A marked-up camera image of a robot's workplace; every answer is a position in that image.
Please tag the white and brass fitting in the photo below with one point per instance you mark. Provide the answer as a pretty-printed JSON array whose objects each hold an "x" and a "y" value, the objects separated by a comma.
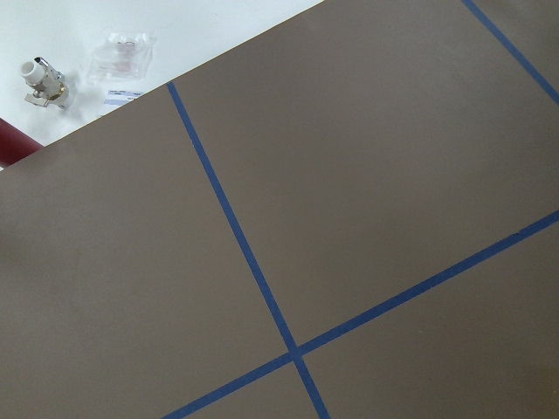
[{"x": 48, "y": 85}]

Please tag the dark red cylinder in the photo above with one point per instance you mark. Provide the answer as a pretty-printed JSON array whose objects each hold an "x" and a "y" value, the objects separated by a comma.
[{"x": 15, "y": 145}]

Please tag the white paper label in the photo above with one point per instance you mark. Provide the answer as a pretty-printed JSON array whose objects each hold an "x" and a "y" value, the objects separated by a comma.
[{"x": 120, "y": 97}]

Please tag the clear plastic bag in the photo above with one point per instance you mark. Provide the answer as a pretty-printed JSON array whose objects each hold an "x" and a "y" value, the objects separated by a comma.
[{"x": 124, "y": 56}]

